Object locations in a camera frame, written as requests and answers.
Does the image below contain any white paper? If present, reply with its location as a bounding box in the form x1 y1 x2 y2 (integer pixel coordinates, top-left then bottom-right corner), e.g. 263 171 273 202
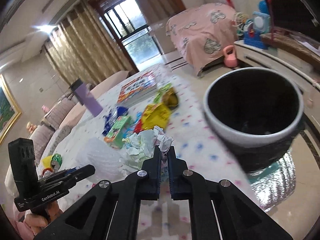
123 126 174 172

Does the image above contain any red drink can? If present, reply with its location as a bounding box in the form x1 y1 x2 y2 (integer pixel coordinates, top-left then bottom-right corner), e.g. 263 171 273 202
134 120 143 134

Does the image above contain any black white-rimmed trash bin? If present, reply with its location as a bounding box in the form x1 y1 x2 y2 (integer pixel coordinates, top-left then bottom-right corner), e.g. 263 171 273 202
203 67 305 173

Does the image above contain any left hand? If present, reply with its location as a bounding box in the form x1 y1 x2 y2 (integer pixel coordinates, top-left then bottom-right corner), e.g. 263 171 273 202
24 201 63 235

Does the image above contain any yellow green toy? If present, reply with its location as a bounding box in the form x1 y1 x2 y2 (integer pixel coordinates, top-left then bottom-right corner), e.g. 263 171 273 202
41 153 62 178

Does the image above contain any white bubble wrap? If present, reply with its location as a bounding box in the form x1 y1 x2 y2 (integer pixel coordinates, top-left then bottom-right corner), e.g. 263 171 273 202
76 138 125 184

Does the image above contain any pink sofa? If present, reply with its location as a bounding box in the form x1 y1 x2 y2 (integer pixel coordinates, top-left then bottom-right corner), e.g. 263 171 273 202
24 70 130 165

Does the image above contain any white dotted table cloth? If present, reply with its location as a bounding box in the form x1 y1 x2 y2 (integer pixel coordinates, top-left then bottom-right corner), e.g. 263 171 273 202
4 63 258 240

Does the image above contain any green drink carton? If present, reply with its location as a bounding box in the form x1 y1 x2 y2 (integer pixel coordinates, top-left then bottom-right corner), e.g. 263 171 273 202
104 115 133 148

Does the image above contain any light blue snack packet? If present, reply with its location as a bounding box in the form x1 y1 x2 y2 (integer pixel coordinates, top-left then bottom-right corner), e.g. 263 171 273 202
124 112 142 138

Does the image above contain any dark blue wrapper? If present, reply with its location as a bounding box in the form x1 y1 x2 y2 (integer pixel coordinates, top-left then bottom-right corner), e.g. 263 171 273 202
102 106 129 136

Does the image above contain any purple bottle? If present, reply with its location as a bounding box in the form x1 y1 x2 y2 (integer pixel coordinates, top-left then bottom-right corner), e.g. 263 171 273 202
69 79 103 117

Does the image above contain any yellow snack bag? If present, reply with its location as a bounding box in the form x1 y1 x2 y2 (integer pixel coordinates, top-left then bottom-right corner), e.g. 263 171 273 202
141 103 171 130

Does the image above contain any green gold snack pouch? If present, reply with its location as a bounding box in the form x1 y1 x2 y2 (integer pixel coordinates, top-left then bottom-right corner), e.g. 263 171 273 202
153 83 179 109

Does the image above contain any colourful children's book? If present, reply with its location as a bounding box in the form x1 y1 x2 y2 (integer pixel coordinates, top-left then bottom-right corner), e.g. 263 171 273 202
117 71 157 108

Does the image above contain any gold curtain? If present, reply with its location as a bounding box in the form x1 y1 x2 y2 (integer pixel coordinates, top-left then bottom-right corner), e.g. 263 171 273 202
42 0 136 85

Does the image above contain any pink kettlebell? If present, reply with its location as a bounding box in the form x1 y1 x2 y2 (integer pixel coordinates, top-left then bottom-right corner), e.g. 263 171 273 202
223 45 238 68

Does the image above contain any white TV cabinet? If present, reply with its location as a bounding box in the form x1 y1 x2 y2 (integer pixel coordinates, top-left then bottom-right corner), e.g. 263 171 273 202
233 39 320 111

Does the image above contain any blue toy cash register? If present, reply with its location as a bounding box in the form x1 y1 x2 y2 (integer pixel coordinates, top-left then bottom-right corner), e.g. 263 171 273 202
244 29 268 49

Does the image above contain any pink heart-patterned cover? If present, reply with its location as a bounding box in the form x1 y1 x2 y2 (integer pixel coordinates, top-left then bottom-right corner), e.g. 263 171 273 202
166 3 238 76

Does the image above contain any balcony glass door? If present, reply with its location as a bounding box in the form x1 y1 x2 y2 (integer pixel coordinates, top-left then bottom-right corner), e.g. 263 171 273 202
100 0 164 71

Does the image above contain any pink stick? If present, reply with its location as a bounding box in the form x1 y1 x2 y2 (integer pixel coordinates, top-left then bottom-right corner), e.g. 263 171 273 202
267 0 274 42

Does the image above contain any ferris wheel toy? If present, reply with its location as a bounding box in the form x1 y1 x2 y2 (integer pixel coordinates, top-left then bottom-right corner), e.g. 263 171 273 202
233 12 253 37

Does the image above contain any light blue toy box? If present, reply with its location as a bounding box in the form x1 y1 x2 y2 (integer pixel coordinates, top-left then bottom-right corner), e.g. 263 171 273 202
252 11 271 33

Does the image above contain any blue spiky ball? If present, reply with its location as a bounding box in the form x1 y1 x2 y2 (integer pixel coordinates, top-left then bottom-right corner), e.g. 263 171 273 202
258 0 270 15

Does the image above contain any black television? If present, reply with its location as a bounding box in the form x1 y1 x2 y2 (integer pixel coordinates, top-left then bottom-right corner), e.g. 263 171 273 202
265 0 319 42

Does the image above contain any black camera module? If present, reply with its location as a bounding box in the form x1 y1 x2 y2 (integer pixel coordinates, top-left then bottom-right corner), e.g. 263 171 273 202
8 138 39 199

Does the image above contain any framed wall painting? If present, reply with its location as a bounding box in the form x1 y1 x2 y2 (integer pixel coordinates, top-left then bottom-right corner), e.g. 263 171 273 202
0 74 22 143

